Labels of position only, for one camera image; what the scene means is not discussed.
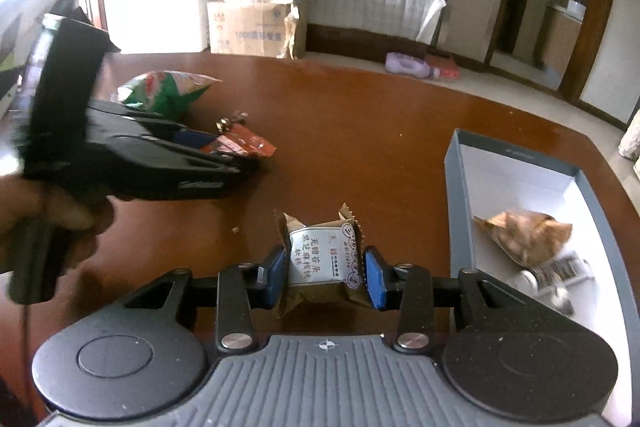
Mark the person left hand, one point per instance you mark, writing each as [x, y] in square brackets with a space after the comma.
[23, 200]

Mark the grey white snack packet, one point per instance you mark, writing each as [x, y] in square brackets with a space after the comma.
[550, 281]

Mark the grey open box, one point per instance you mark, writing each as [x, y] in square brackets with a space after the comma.
[486, 176]

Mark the brown snack bag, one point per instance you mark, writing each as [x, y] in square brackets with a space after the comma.
[529, 238]

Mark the green chip bag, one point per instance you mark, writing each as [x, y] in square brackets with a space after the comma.
[167, 93]

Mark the brown cardboard box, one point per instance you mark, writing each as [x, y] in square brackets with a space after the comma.
[259, 29]

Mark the small gold wrapped candy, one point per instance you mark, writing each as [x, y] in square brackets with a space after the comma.
[225, 124]

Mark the olive mooncake packet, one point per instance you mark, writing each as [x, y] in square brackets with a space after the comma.
[323, 262]

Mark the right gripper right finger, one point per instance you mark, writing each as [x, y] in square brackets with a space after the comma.
[407, 289]

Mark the orange red snack packet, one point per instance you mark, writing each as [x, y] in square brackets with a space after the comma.
[240, 141]

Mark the pink item on floor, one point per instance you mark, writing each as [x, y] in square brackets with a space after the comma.
[442, 65]

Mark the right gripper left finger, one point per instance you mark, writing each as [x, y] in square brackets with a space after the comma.
[241, 289]

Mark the white covered tv cabinet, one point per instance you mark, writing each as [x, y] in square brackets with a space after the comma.
[369, 29]

